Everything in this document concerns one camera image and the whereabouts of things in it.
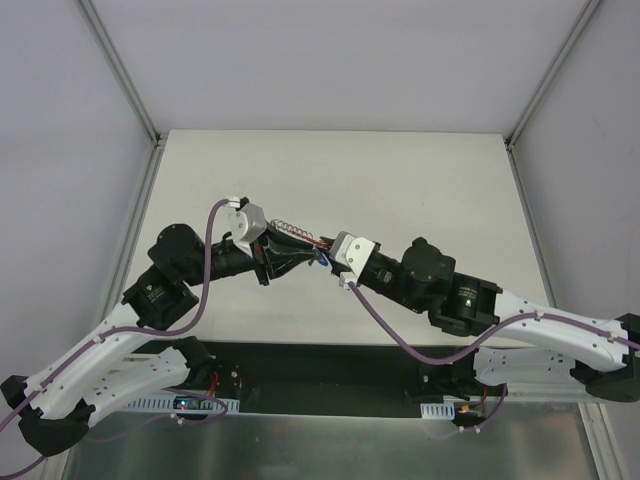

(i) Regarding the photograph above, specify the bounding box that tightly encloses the red keyring tag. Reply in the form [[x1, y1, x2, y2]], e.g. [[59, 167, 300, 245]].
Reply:
[[309, 238, 334, 250]]

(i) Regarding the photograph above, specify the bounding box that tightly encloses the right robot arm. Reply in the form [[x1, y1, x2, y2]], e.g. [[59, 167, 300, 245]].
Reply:
[[320, 232, 639, 403]]

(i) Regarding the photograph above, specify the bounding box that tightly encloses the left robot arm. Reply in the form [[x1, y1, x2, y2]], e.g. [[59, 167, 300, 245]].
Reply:
[[1, 220, 326, 457]]

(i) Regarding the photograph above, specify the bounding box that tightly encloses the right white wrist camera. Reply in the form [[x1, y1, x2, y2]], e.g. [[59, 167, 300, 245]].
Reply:
[[329, 231, 380, 289]]

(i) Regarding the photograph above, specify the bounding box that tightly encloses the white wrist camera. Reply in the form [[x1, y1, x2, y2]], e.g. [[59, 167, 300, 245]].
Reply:
[[222, 197, 267, 258], [329, 231, 380, 289]]

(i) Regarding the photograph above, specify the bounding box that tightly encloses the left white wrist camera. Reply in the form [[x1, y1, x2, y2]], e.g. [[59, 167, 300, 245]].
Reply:
[[222, 197, 267, 258]]

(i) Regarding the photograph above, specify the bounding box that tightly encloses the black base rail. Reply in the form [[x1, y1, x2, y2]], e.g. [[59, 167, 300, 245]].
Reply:
[[181, 341, 503, 418]]

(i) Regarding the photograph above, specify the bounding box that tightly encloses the left aluminium frame post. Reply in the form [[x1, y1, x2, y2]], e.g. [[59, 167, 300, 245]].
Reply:
[[77, 0, 169, 149]]

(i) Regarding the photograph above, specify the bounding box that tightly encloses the aluminium frame post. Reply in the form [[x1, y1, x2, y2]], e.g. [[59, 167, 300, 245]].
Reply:
[[503, 0, 601, 150], [77, 0, 169, 149]]

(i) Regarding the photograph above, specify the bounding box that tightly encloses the right cable duct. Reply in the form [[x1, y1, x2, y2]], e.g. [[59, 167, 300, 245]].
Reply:
[[419, 400, 486, 421]]

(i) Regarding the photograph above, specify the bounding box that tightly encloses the cable duct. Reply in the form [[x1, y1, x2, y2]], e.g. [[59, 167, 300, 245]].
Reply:
[[125, 393, 240, 415], [419, 400, 486, 421]]

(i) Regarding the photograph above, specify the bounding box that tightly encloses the left cable duct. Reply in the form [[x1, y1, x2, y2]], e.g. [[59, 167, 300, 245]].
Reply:
[[125, 393, 240, 415]]

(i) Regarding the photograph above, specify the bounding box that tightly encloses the right aluminium frame post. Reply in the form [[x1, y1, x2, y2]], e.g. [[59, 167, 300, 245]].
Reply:
[[503, 0, 601, 150]]

